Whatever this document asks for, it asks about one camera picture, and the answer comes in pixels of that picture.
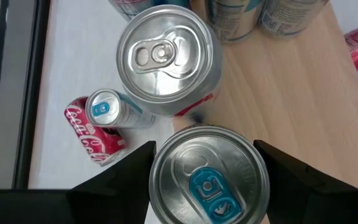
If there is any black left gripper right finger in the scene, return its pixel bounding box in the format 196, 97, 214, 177
252, 139, 358, 224

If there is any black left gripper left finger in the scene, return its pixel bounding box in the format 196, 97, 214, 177
0, 140, 157, 224

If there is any silver can red mark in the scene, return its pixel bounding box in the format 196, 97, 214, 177
116, 4, 224, 118

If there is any light wooden shelf board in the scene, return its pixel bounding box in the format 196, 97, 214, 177
171, 0, 358, 224

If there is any dented red Coca-Cola can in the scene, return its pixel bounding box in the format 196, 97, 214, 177
63, 96, 127, 167

